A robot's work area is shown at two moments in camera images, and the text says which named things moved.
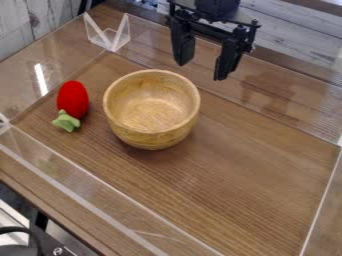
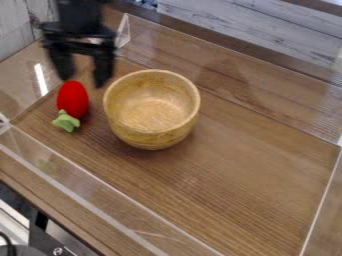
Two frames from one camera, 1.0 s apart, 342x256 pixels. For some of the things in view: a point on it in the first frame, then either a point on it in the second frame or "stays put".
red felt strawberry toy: x=72 y=102 stays put
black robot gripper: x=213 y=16 → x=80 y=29
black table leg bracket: x=50 y=245 stays put
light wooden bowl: x=151 y=107 stays put
